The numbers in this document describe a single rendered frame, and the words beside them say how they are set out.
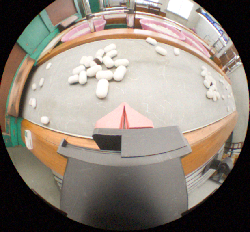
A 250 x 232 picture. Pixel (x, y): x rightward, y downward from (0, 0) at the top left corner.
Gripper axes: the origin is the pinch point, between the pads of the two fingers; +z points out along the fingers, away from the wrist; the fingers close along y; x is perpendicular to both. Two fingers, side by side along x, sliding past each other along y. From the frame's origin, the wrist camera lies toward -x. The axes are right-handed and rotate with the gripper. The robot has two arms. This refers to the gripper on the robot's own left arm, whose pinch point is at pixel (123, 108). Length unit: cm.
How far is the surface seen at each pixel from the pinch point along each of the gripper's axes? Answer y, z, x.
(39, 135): 23.1, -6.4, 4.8
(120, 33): 1.2, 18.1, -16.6
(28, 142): 30.7, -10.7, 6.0
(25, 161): 126, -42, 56
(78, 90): 10.4, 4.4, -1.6
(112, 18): 7, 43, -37
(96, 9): 76, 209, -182
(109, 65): 3.1, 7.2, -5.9
